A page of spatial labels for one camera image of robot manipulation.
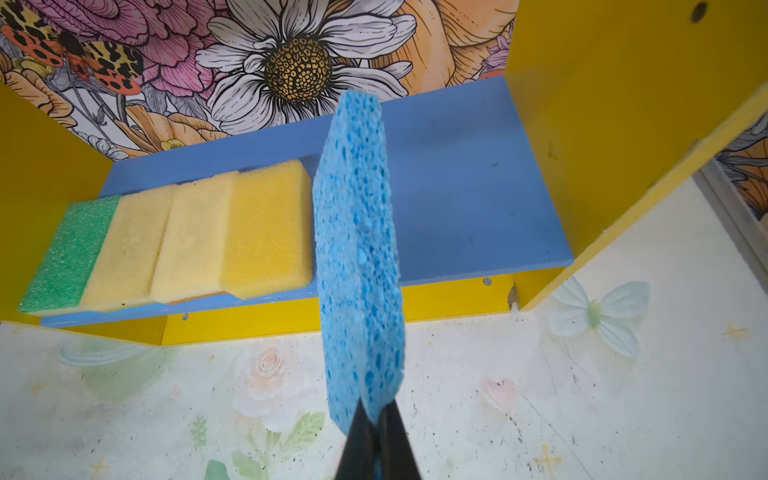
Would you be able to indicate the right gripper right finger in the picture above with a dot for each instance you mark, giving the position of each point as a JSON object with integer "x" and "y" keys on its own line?
{"x": 395, "y": 459}

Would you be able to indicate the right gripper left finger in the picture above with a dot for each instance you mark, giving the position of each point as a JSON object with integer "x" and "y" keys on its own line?
{"x": 359, "y": 457}

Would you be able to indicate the blue sponge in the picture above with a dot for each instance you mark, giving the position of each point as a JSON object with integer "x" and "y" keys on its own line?
{"x": 357, "y": 265}

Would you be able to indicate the golden yellow sponge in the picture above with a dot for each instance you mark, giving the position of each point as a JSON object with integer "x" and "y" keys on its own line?
{"x": 269, "y": 246}

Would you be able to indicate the light yellow sponge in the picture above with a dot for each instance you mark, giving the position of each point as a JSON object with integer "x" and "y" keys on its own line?
{"x": 191, "y": 258}

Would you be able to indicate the pale yellow sponge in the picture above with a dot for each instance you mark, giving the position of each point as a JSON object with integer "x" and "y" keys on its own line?
{"x": 124, "y": 270}

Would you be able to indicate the dark green scrub sponge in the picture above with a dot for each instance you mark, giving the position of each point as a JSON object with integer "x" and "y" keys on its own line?
{"x": 60, "y": 281}

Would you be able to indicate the yellow shelf unit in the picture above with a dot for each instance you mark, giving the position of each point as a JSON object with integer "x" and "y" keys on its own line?
{"x": 523, "y": 136}

